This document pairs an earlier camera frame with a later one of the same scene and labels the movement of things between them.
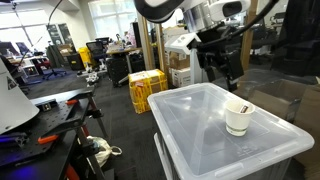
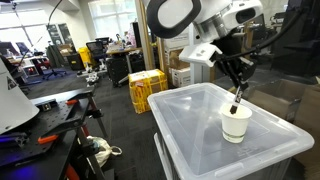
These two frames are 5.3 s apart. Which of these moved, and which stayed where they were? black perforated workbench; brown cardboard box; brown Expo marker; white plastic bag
Moved: brown Expo marker
Stayed: brown cardboard box; black perforated workbench; white plastic bag
